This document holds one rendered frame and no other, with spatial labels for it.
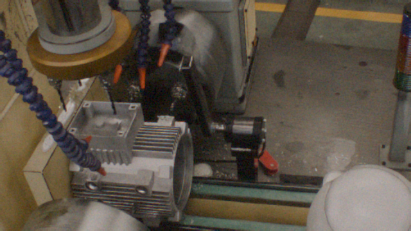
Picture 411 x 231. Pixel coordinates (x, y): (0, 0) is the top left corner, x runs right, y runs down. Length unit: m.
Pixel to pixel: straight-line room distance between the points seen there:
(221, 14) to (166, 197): 0.53
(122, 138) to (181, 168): 0.21
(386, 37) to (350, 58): 1.60
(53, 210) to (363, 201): 0.58
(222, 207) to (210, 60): 0.33
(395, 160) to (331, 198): 0.98
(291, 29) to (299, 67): 1.64
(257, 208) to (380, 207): 0.78
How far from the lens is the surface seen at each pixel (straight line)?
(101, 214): 0.91
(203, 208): 1.26
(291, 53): 1.81
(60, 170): 1.09
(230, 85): 1.53
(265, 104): 1.61
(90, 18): 0.94
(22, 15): 1.20
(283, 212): 1.23
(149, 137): 1.10
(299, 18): 3.48
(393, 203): 0.47
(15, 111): 1.17
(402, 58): 1.26
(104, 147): 1.08
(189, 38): 1.28
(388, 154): 1.47
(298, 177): 1.33
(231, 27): 1.43
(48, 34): 0.97
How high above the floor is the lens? 1.82
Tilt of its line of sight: 40 degrees down
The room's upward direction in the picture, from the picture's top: 8 degrees counter-clockwise
